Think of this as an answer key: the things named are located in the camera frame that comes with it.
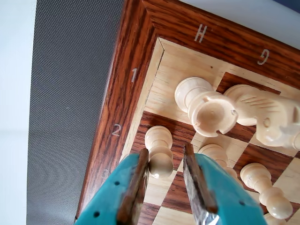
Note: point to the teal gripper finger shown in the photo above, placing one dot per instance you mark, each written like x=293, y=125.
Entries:
x=225, y=197
x=110, y=197

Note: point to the light wooden pawn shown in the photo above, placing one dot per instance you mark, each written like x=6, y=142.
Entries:
x=160, y=161
x=275, y=220
x=264, y=187
x=214, y=152

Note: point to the light wooden rook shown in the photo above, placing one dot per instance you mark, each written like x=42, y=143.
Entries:
x=206, y=112

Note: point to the light wooden knight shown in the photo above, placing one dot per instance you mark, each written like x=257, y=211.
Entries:
x=262, y=110

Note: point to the grey textured mat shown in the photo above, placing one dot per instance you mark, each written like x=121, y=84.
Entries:
x=70, y=93

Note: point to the wooden folding chessboard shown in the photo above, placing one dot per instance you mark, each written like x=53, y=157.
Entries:
x=131, y=77

